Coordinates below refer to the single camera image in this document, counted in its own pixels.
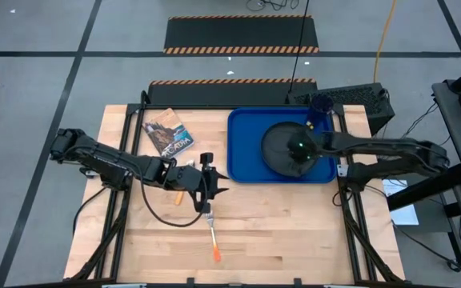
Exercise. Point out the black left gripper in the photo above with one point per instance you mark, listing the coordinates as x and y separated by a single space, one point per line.
192 180

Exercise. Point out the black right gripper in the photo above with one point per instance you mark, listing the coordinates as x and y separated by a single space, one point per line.
304 150

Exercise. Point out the black round plate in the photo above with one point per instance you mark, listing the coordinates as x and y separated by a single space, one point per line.
274 148

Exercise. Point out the purple faceted plastic cup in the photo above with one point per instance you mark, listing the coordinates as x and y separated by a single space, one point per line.
319 108

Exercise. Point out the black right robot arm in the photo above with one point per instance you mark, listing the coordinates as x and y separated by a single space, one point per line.
382 150

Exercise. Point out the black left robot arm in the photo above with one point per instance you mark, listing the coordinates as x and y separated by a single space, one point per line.
106 160

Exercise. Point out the blue plastic tray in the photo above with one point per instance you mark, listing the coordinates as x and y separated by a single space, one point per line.
246 148

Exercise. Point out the Acadia picture book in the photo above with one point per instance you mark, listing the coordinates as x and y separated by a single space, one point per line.
168 134

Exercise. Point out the black perforated computer case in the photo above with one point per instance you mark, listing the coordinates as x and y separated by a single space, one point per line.
358 100

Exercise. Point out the white paper sheet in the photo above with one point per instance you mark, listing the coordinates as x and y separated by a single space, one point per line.
404 212

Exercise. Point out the large black hazard-striped mat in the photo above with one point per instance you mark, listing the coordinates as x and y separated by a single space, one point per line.
240 34

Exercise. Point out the silver metal bracket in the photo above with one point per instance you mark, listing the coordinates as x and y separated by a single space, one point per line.
342 170
90 173

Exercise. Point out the black aluminium table frame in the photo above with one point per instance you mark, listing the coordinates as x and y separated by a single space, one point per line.
115 256

